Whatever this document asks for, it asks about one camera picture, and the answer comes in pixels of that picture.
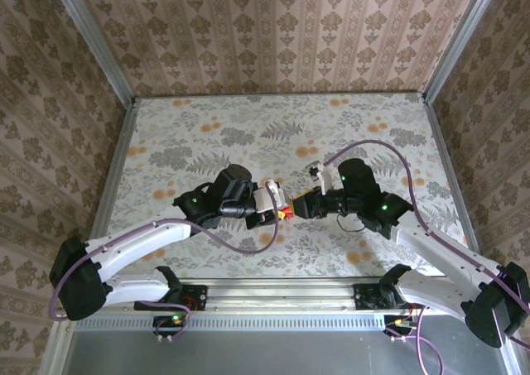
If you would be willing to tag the red padlock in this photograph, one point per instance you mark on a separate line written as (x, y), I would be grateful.
(285, 218)

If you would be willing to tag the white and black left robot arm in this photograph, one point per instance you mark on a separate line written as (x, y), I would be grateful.
(141, 240)

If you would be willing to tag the grey metal sheet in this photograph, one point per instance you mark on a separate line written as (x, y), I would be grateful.
(269, 354)

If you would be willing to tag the small circuit board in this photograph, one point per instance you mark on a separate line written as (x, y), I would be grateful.
(176, 320)
(397, 322)

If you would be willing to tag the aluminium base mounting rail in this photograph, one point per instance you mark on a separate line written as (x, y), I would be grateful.
(281, 296)

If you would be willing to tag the aluminium side rail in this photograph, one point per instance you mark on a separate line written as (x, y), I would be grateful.
(111, 184)
(454, 184)

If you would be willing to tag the aluminium frame post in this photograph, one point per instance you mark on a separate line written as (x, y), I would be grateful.
(457, 39)
(101, 48)

